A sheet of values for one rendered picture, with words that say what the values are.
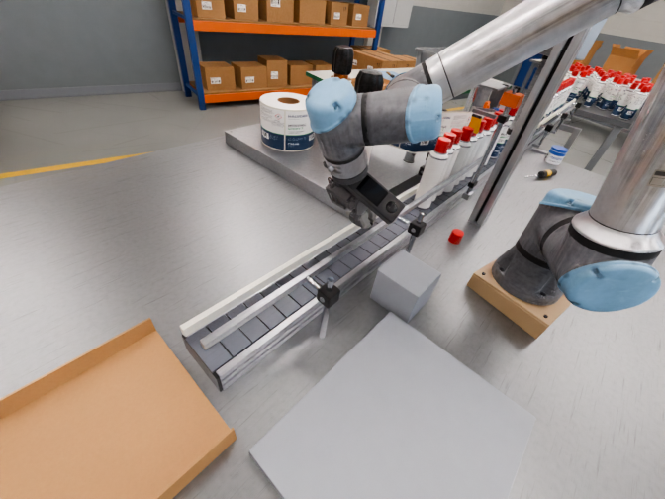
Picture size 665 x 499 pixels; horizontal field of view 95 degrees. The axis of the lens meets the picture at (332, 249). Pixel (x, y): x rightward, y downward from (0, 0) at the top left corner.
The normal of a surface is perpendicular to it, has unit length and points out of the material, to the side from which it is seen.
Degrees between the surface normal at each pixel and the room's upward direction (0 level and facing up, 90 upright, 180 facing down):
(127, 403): 0
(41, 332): 0
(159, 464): 0
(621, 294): 95
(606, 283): 95
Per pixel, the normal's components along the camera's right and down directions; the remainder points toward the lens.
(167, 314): 0.11, -0.75
